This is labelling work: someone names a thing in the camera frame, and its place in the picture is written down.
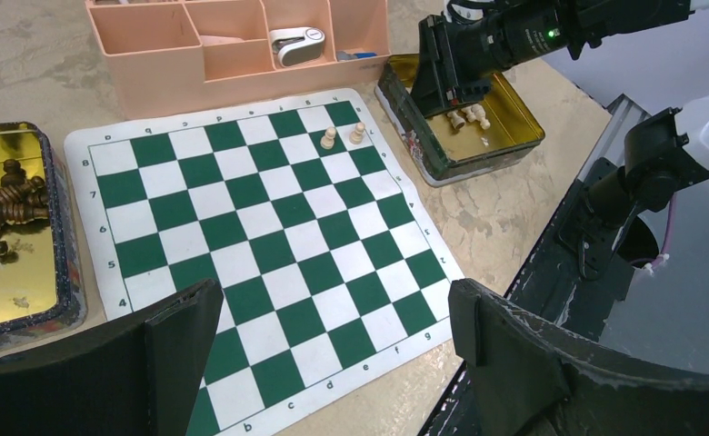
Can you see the gold tin with white pieces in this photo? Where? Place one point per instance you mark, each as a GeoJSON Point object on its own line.
{"type": "Point", "coordinates": [445, 154]}

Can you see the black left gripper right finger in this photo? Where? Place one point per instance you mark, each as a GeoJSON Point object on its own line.
{"type": "Point", "coordinates": [531, 376]}

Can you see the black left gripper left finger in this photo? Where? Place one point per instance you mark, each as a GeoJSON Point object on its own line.
{"type": "Point", "coordinates": [136, 375]}

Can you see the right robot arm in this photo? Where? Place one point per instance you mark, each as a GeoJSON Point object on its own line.
{"type": "Point", "coordinates": [662, 155]}

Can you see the blue grey stamp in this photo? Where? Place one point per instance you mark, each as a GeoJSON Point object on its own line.
{"type": "Point", "coordinates": [342, 56]}

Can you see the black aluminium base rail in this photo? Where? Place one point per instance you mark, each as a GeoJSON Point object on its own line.
{"type": "Point", "coordinates": [651, 303]}

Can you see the green white chess board mat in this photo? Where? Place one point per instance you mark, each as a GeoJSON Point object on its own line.
{"type": "Point", "coordinates": [332, 270]}

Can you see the white stapler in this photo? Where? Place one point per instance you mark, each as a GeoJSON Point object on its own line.
{"type": "Point", "coordinates": [297, 45]}

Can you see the gold tin with dark pieces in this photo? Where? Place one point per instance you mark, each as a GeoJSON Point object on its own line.
{"type": "Point", "coordinates": [41, 291]}

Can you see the white pawn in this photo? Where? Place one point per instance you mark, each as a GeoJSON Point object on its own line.
{"type": "Point", "coordinates": [357, 134]}
{"type": "Point", "coordinates": [327, 141]}

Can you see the pink desk organizer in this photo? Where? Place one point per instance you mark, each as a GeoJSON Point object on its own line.
{"type": "Point", "coordinates": [174, 57]}

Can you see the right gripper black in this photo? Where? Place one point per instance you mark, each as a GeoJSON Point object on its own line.
{"type": "Point", "coordinates": [456, 61]}

